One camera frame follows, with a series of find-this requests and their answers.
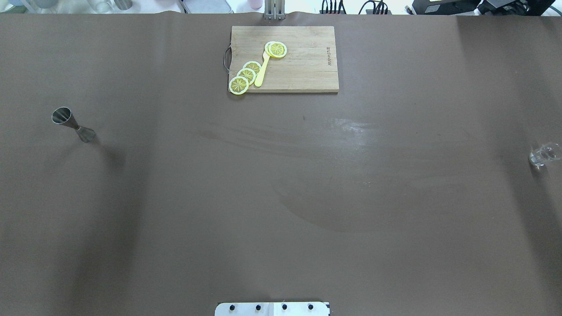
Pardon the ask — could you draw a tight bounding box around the steel jigger measuring cup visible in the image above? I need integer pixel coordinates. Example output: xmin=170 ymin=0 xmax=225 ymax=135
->
xmin=51 ymin=107 xmax=96 ymax=143

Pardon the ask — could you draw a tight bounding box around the small clear glass beaker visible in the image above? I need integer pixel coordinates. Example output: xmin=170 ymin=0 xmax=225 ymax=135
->
xmin=528 ymin=142 xmax=562 ymax=168

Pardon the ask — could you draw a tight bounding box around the yellow plastic spoon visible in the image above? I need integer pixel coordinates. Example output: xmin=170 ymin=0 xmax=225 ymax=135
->
xmin=254 ymin=49 xmax=270 ymax=87

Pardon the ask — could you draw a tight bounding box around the lemon slice middle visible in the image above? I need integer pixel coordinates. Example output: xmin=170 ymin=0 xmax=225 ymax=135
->
xmin=237 ymin=68 xmax=257 ymax=86

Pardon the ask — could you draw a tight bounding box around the lemon slice back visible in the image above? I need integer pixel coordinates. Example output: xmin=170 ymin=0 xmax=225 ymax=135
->
xmin=243 ymin=61 xmax=261 ymax=74

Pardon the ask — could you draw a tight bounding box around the wooden cutting board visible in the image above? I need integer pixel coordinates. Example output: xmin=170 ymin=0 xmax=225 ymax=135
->
xmin=229 ymin=26 xmax=339 ymax=93

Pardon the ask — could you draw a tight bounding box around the lemon slice on spoon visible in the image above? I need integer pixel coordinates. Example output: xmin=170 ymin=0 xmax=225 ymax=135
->
xmin=264 ymin=41 xmax=288 ymax=58

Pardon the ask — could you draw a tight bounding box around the aluminium frame post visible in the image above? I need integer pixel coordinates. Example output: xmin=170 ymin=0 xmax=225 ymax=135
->
xmin=263 ymin=0 xmax=286 ymax=21

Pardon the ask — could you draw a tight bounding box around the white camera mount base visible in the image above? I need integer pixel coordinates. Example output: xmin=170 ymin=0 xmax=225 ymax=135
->
xmin=214 ymin=302 xmax=331 ymax=316

